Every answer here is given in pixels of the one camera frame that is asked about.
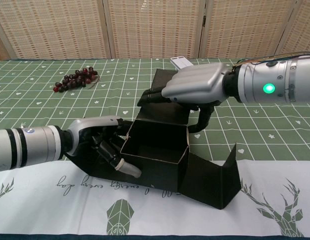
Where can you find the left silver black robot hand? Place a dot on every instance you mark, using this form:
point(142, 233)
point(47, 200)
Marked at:
point(90, 125)

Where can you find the bamboo folding screen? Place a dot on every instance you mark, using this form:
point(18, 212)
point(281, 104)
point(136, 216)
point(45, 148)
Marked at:
point(155, 30)

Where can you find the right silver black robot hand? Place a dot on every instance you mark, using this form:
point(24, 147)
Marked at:
point(197, 82)

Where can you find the black paper box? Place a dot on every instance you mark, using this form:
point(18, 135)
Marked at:
point(165, 172)

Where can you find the green grid tablecloth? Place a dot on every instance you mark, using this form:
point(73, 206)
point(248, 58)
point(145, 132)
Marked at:
point(45, 200)

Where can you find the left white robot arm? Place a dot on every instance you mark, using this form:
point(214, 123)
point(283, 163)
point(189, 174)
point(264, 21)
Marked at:
point(32, 145)

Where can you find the dark red grape bunch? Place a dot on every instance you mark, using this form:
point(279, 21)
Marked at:
point(75, 80)

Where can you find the white folding stand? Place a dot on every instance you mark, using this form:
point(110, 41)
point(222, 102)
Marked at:
point(181, 62)

